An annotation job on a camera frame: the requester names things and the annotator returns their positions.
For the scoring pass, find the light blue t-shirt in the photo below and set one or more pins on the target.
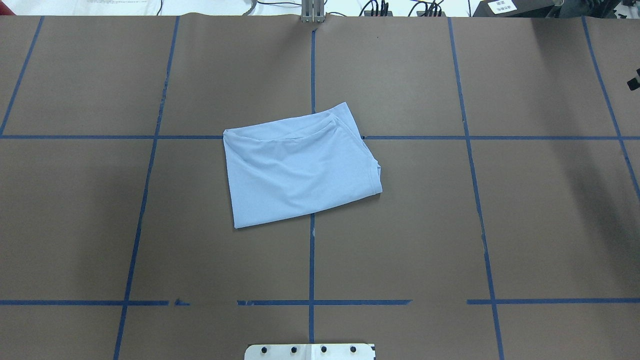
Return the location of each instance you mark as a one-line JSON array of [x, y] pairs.
[[298, 166]]

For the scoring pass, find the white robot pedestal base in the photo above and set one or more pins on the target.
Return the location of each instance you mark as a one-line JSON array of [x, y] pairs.
[[312, 351]]

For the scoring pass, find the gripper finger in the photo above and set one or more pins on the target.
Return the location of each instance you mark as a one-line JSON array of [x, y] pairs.
[[634, 83]]

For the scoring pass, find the black power adapter box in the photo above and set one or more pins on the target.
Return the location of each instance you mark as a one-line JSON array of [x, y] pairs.
[[515, 8]]

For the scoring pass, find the aluminium frame post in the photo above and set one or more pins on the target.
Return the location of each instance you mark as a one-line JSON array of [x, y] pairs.
[[313, 11]]

